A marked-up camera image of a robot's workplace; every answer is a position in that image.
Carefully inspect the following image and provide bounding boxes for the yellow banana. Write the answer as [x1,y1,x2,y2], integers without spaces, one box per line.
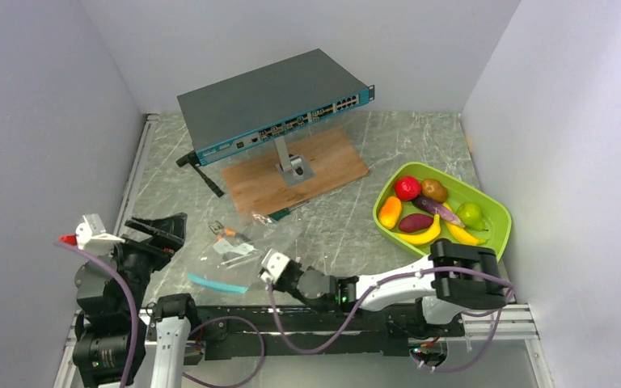
[444,203,487,246]
[395,214,441,246]

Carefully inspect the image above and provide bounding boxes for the orange black pliers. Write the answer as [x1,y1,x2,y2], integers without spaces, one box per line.
[209,221,251,243]

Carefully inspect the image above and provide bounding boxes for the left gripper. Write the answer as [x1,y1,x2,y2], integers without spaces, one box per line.
[103,211,186,314]

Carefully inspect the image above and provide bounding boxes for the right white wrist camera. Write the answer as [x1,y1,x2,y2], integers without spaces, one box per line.
[259,249,291,285]

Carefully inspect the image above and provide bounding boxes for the grey teal network switch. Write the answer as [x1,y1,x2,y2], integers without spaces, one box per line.
[177,48,375,166]

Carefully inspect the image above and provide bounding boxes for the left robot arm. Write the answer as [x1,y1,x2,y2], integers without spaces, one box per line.
[71,213,188,387]

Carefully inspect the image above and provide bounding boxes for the clear zip top bag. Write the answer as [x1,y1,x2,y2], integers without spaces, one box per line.
[187,213,302,293]

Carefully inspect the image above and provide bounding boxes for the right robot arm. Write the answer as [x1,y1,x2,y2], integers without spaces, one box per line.
[259,238,512,335]

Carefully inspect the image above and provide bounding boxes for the orange yellow mango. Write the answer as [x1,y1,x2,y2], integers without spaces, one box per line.
[378,196,403,230]

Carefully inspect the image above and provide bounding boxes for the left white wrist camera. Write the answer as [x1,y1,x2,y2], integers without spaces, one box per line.
[58,213,126,256]

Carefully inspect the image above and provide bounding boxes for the red apple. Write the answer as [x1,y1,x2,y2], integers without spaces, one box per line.
[393,175,422,201]

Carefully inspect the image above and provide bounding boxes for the yellow banana right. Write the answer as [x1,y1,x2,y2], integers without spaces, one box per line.
[444,203,487,246]

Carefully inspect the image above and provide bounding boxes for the purple eggplant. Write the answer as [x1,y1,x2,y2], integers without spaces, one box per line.
[411,195,465,228]

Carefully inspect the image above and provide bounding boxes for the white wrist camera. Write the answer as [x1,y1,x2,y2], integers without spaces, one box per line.
[259,249,291,285]
[58,213,126,256]

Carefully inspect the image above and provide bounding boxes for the green plastic tray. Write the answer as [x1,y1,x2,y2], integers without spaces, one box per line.
[372,162,512,260]

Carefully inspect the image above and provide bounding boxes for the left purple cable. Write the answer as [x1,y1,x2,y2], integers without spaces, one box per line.
[56,242,140,388]

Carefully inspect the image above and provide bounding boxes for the yellow banana left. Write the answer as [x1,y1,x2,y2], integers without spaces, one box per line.
[395,214,441,246]

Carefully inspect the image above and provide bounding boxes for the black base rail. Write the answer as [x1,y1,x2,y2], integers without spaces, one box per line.
[189,303,465,361]

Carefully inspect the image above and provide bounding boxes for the wooden board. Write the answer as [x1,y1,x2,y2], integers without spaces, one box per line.
[221,127,369,215]

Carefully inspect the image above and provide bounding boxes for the green pear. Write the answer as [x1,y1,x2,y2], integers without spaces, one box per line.
[455,202,488,231]

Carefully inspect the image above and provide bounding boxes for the purple sweet potato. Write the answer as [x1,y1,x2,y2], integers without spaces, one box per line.
[398,213,434,233]

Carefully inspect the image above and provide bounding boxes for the brown kiwi fruit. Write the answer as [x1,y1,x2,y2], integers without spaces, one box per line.
[420,179,449,204]

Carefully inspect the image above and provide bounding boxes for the green handled screwdriver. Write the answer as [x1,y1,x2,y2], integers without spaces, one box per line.
[268,200,309,221]

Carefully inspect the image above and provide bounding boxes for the grey metal stand bracket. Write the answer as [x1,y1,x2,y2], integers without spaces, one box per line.
[274,137,315,188]

